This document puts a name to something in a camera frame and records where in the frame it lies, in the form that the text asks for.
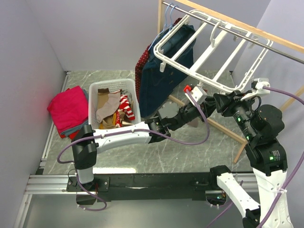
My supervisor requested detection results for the aluminium rail frame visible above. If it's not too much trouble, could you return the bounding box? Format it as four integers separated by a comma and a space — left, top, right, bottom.
13, 70, 72, 228

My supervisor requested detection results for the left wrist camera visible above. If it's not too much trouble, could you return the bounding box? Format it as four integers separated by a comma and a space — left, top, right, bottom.
184, 85, 207, 105

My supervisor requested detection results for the wooden clothes rack frame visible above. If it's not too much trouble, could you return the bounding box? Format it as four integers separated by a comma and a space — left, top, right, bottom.
158, 0, 304, 164

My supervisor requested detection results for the pink folded cloth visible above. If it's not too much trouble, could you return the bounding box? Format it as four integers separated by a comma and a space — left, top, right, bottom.
47, 86, 88, 133

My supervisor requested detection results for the tan stocking in basket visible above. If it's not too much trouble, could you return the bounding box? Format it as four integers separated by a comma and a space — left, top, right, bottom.
97, 88, 110, 110

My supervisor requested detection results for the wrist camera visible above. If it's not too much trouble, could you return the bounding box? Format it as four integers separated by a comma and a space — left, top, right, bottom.
240, 78, 270, 101
184, 85, 207, 105

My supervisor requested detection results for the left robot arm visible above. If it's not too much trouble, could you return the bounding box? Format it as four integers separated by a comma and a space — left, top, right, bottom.
71, 96, 216, 191

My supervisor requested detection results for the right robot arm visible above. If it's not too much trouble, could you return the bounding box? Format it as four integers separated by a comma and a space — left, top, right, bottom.
208, 91, 293, 228

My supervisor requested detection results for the blue wire hanger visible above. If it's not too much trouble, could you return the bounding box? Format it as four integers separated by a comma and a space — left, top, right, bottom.
148, 0, 178, 51

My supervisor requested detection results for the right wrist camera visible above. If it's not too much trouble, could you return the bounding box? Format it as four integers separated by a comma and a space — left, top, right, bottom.
240, 78, 270, 101

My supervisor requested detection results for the red white striped sock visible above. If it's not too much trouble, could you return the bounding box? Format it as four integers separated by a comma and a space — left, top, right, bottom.
119, 95, 135, 121

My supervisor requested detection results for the white laundry basket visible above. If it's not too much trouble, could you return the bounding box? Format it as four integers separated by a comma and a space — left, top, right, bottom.
88, 78, 141, 130

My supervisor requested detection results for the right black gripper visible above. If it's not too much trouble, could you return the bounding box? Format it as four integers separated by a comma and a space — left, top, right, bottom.
212, 87, 255, 139

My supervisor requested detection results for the metal hanging rod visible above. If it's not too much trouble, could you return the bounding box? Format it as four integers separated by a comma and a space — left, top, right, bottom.
176, 0, 304, 64

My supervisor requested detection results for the white plastic clip hanger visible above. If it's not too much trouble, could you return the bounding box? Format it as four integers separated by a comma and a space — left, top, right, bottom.
153, 10, 273, 93

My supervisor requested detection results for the dark blue denim garment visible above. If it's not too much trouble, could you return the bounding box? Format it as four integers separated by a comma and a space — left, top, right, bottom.
137, 25, 195, 118

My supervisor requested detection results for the black base beam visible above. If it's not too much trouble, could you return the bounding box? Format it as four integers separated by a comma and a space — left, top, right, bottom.
66, 172, 220, 202

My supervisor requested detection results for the beige striped-cuff sock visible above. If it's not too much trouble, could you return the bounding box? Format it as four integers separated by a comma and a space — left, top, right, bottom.
187, 117, 200, 128
96, 91, 121, 123

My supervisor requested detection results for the red polka dot garment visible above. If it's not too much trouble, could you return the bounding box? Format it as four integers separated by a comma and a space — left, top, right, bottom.
134, 45, 151, 96

